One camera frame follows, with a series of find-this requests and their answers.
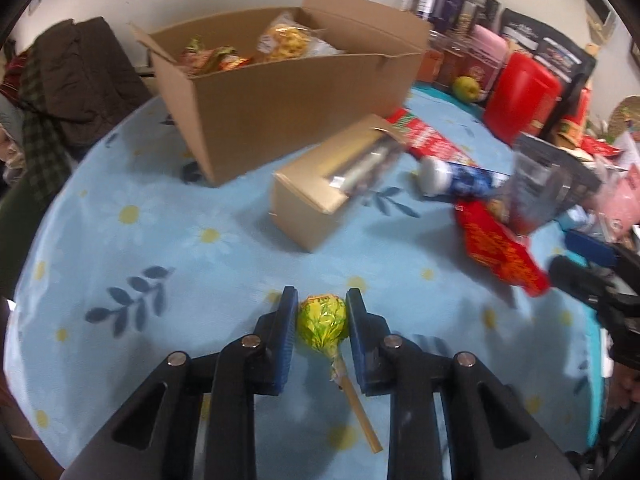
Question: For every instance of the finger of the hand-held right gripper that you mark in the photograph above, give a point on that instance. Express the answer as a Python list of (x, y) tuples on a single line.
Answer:
[(575, 275), (590, 249)]

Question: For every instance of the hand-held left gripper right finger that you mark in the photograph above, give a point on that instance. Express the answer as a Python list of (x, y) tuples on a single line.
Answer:
[(361, 360)]

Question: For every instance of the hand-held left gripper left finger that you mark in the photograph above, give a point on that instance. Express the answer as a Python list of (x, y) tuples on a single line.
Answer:
[(285, 340)]

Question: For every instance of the green lollipop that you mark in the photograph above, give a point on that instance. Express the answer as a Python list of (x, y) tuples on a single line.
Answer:
[(320, 325)]

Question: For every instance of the purple silver snack packet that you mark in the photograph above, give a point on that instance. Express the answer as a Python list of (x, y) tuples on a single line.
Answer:
[(545, 185)]

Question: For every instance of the red gold snack packet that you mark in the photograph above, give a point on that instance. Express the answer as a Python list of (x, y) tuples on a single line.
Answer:
[(500, 250)]

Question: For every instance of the blue white tube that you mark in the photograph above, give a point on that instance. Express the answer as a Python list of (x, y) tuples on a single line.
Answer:
[(465, 180)]

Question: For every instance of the long red snack packet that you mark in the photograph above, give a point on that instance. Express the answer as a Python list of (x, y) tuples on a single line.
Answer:
[(430, 140)]

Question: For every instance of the gold green snack packet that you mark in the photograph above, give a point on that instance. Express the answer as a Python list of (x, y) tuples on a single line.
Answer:
[(210, 57)]

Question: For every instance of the yellow puffed snack bag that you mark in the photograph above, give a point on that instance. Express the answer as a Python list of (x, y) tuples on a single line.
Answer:
[(287, 40)]

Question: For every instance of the crumpled red packet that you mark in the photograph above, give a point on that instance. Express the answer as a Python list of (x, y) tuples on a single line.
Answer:
[(600, 146)]

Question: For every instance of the blue floral tablecloth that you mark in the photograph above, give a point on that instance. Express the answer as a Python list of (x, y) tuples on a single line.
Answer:
[(200, 270)]

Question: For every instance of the small cardboard box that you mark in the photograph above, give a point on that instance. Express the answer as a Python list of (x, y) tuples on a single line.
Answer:
[(300, 200)]

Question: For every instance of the red tin canister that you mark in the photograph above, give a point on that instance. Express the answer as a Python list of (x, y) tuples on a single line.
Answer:
[(520, 95)]

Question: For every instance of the silver foil packets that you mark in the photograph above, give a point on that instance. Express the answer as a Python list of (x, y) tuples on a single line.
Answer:
[(360, 165)]

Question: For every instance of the black snack bag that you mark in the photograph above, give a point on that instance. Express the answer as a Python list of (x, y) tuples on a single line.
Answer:
[(555, 55)]

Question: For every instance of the yellow green apple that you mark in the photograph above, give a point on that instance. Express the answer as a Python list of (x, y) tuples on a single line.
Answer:
[(469, 89)]

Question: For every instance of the jar of brown red contents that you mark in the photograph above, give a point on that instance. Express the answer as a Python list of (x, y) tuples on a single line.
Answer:
[(455, 67)]

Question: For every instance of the jar of orange contents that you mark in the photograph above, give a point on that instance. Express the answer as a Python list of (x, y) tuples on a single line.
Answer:
[(434, 60)]

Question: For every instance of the clear jar of grains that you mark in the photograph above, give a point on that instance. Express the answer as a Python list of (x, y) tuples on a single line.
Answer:
[(469, 15)]

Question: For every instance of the dark label clear jar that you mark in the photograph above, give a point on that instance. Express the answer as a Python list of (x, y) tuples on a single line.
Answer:
[(487, 2)]

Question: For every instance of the dark glass jars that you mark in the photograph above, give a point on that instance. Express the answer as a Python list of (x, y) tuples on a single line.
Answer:
[(445, 0)]

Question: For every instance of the dark plaid garment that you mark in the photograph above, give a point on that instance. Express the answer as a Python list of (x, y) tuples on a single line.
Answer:
[(45, 130)]

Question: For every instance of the brown jacket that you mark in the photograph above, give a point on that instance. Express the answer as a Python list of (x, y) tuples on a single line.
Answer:
[(85, 80)]

